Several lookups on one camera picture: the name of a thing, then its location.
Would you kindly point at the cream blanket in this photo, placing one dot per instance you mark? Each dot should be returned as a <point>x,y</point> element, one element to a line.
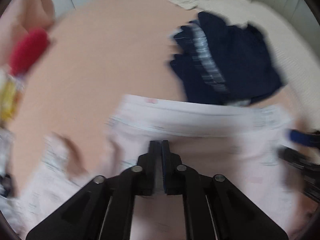
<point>294,57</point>

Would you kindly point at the red plush toy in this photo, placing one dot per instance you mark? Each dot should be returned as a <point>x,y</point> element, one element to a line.
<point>27,51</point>

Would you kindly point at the grey striped white garment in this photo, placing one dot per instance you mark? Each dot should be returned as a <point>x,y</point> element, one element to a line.
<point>7,181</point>

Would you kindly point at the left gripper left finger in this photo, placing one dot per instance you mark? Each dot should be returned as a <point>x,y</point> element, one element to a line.
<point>147,177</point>

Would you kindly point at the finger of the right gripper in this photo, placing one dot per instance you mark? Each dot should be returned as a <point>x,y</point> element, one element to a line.
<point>311,139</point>

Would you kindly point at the pink cartoon print pajama garment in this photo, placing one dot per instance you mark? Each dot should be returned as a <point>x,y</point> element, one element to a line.
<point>240,143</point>

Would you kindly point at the folded navy blue garment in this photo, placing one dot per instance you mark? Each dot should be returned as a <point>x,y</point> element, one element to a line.
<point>221,64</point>

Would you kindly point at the grey leather bed frame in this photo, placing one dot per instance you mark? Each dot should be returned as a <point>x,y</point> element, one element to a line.
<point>303,15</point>

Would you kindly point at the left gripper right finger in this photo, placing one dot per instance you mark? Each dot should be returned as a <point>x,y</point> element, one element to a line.
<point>173,179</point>

